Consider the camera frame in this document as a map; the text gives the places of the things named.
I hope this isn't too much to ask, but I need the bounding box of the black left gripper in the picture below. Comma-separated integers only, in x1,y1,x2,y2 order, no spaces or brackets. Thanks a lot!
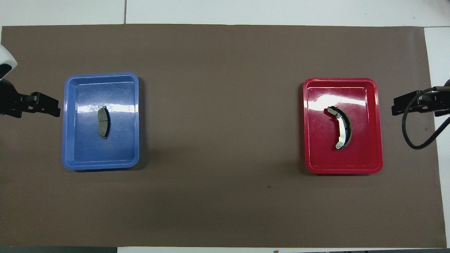
0,79,61,118

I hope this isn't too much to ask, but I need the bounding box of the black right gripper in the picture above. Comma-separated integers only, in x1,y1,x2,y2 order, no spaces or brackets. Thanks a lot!
391,79,450,118

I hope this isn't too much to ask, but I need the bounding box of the dark grey brake pad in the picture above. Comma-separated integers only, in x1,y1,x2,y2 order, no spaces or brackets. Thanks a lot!
97,106,111,140

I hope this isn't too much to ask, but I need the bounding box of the red plastic tray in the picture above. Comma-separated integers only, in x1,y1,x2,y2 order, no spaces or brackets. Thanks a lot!
303,78,384,175

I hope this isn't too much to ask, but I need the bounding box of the blue plastic tray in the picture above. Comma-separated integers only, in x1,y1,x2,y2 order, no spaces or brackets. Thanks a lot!
62,72,140,171

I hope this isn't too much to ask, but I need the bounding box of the brown table mat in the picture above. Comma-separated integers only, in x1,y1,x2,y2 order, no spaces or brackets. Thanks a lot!
0,24,447,248

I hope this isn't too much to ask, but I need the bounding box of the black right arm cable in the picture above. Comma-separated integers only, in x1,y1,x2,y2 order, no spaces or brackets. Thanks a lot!
401,87,450,150

